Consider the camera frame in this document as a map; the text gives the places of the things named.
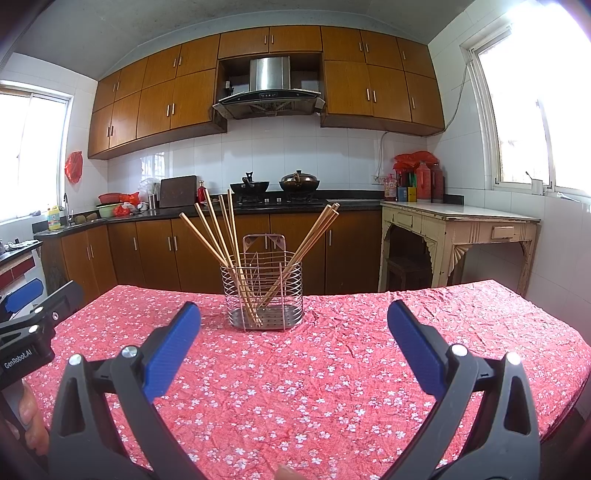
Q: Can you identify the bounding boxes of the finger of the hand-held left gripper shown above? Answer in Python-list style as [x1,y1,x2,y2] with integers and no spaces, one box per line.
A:
[0,280,47,315]
[0,281,85,344]

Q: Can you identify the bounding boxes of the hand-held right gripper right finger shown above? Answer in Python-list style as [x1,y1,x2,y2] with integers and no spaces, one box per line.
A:
[387,300,542,480]

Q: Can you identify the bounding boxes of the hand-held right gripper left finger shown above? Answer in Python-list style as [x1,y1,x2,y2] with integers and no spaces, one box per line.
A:
[47,301,202,480]

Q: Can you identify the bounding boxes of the metal wire utensil holder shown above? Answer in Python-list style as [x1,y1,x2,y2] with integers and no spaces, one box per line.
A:
[221,234,304,332]

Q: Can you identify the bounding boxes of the wooden chopstick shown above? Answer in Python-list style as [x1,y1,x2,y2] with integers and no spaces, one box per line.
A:
[226,188,252,326]
[259,203,337,309]
[194,203,259,326]
[179,212,262,326]
[256,204,331,309]
[263,209,341,311]
[204,188,257,326]
[218,195,254,326]
[261,202,341,310]

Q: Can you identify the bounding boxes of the person's left hand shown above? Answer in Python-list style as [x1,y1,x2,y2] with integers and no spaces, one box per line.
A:
[7,381,51,464]

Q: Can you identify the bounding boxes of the dark wooden stool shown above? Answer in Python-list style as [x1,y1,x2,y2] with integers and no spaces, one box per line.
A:
[385,256,428,292]

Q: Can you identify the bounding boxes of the wooden base cabinets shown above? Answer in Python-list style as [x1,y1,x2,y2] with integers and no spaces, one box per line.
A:
[39,210,384,296]

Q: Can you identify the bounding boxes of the red plastic bag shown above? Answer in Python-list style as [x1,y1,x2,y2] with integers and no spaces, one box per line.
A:
[65,151,84,183]
[113,193,139,217]
[394,151,439,171]

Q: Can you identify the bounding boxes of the red floral tablecloth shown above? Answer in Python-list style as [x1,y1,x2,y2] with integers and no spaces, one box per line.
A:
[22,278,591,480]

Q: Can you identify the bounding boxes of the cream wooden side table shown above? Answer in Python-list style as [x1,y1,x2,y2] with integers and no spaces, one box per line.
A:
[378,200,542,296]

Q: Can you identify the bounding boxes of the aluminium framed window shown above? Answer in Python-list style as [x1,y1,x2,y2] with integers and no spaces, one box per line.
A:
[0,80,75,224]

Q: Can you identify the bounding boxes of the black kitchen countertop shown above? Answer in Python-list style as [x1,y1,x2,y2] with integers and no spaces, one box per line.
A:
[34,190,465,241]

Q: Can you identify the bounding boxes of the dark brown cutting board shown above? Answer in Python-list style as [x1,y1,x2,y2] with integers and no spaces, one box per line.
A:
[158,175,198,208]

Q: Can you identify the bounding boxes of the dark red thermos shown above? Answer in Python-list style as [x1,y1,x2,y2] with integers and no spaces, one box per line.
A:
[429,162,445,204]

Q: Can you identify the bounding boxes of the black wok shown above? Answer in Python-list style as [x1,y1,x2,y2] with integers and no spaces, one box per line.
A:
[229,171,270,193]

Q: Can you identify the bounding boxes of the black gas stove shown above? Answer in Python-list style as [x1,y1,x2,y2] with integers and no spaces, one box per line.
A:
[235,196,326,207]

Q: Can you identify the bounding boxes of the wok with dark lid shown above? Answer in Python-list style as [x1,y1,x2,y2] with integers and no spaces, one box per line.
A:
[279,170,320,192]

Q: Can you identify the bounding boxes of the white framed window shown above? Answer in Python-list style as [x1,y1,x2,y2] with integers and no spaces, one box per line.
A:
[459,18,591,204]

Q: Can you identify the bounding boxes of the steel range hood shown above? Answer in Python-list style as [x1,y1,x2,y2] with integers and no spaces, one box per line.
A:
[212,56,325,121]

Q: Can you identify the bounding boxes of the white wall cable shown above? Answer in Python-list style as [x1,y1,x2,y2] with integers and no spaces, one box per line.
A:
[379,78,464,178]

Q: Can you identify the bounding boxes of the wooden wall cabinets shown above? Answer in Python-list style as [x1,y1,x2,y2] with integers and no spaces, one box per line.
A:
[88,25,445,161]

